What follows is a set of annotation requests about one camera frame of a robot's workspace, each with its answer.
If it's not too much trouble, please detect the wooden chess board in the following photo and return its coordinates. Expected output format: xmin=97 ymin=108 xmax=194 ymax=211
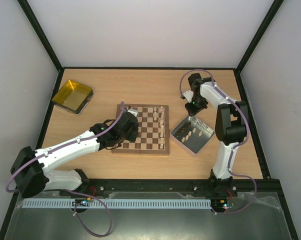
xmin=111 ymin=104 xmax=170 ymax=156

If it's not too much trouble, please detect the pink metal tin tray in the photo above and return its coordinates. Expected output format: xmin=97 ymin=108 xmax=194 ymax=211
xmin=170 ymin=115 xmax=215 ymax=156

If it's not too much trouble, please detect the slotted grey cable duct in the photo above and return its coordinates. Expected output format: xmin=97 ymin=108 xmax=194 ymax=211
xmin=21 ymin=198 xmax=211 ymax=210

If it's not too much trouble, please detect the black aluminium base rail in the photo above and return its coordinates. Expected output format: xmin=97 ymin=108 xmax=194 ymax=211
xmin=75 ymin=178 xmax=255 ymax=199

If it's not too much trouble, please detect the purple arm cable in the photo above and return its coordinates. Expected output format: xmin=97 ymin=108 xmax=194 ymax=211
xmin=179 ymin=69 xmax=258 ymax=215
xmin=5 ymin=101 xmax=114 ymax=237

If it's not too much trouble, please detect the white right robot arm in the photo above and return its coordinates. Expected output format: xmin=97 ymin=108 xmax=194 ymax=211
xmin=181 ymin=73 xmax=250 ymax=197

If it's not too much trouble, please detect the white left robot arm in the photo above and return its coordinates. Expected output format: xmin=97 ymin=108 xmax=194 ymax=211
xmin=9 ymin=106 xmax=139 ymax=199

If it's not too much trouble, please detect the yellow tin lid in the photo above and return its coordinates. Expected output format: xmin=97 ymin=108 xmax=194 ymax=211
xmin=52 ymin=80 xmax=94 ymax=115

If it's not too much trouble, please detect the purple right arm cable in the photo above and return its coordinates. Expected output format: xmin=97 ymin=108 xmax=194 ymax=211
xmin=179 ymin=69 xmax=258 ymax=215

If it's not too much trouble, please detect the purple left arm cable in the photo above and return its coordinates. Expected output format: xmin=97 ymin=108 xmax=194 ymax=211
xmin=5 ymin=101 xmax=114 ymax=237

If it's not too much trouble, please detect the black enclosure frame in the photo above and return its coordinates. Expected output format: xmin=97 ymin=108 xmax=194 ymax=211
xmin=0 ymin=0 xmax=300 ymax=240

